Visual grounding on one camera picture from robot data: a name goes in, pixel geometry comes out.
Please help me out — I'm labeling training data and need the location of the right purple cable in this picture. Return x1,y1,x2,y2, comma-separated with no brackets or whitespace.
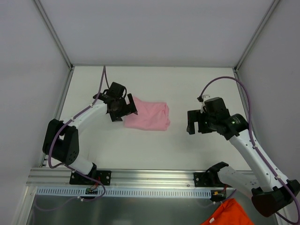
196,76,300,225

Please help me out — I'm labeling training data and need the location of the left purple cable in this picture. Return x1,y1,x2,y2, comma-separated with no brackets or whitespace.
48,65,110,202

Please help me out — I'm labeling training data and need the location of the right aluminium frame post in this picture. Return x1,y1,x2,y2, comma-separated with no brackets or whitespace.
233,0,281,72

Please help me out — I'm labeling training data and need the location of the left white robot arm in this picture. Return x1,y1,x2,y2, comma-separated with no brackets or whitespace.
42,82,138,185

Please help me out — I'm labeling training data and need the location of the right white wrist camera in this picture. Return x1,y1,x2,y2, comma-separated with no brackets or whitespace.
201,95,211,113

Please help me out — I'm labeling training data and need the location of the slotted cable duct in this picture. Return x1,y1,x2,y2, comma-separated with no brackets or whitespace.
36,187,211,199

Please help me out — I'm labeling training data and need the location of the orange t shirt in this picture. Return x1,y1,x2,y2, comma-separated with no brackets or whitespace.
201,199,254,225

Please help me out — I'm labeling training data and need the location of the purple cable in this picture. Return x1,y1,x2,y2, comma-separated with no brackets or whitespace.
48,65,110,202
196,76,300,225

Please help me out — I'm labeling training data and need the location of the aluminium frame post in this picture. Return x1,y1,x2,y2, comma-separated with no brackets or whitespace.
32,0,73,70
233,0,281,72

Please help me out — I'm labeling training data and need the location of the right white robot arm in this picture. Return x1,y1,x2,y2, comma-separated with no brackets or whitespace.
187,97,300,217

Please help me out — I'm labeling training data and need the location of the aluminium mounting rail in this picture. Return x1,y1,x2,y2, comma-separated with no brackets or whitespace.
27,167,278,189

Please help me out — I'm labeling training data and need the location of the pink t shirt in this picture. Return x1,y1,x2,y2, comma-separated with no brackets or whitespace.
124,97,171,131

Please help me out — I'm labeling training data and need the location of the left aluminium frame post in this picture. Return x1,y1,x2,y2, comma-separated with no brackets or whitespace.
32,0,73,70

